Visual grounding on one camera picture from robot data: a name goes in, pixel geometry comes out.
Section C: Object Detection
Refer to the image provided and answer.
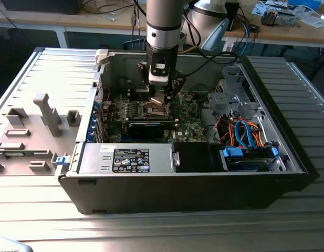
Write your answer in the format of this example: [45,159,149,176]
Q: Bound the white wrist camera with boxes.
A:
[148,57,170,86]

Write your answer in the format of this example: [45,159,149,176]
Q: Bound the orange wire bundle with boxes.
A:
[216,118,269,148]

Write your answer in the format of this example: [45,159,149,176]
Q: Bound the black RAM slot bank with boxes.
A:
[127,88,176,102]
[111,117,178,125]

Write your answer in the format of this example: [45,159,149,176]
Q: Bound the black graphics card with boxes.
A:
[127,120,178,140]

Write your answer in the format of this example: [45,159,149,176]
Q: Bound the silver CPU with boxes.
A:
[150,92,165,105]

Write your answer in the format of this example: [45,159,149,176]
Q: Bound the black plastic shroud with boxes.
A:
[174,141,214,173]

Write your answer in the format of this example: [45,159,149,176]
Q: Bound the CPU socket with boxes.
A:
[142,100,173,118]

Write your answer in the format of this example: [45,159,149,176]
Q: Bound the silver power supply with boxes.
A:
[77,143,177,175]

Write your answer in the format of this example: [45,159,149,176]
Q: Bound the black PC case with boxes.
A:
[57,47,320,215]

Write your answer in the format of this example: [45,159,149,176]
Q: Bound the grey parts rack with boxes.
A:
[0,93,82,177]

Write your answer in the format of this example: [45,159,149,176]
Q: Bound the wooden desk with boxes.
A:
[0,0,324,49]

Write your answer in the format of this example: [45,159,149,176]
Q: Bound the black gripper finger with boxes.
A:
[137,60,157,102]
[163,71,188,107]

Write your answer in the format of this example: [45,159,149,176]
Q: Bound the silver metal drive cage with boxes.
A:
[206,65,260,119]

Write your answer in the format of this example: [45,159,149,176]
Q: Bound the grey metal drive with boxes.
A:
[278,10,296,27]

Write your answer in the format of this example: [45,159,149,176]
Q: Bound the blue wire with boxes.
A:
[234,119,257,151]

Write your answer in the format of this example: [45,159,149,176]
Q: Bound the black monitor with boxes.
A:
[1,0,80,15]

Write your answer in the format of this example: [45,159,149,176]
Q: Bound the black CPU cooler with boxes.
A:
[260,7,280,27]

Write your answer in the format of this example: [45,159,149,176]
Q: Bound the blue box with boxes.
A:
[287,0,322,11]

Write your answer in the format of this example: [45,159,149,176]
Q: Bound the pale grey device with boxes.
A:
[0,237,34,252]

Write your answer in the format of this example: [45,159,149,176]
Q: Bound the white plastic latch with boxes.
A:
[95,49,110,66]

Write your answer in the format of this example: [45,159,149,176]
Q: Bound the green motherboard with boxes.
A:
[106,90,208,144]

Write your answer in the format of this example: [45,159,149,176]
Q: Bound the hard disk in blue carrier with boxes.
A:
[220,145,280,173]

